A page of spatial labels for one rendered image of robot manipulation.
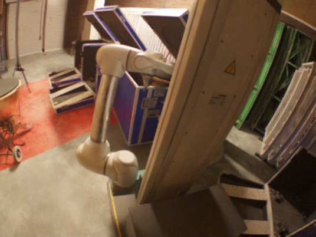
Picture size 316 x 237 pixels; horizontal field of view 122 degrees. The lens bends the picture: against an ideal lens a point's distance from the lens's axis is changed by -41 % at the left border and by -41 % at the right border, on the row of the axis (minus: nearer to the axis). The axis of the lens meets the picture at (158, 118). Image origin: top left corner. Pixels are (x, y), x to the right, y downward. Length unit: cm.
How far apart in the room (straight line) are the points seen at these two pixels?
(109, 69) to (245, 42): 61
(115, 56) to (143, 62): 16
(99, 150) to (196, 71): 65
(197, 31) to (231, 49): 14
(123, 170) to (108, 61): 57
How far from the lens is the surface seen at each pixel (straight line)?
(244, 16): 50
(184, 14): 143
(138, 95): 143
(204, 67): 42
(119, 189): 99
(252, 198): 220
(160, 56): 132
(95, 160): 86
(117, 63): 77
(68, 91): 326
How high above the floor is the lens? 151
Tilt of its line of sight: 34 degrees down
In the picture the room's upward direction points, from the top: 15 degrees clockwise
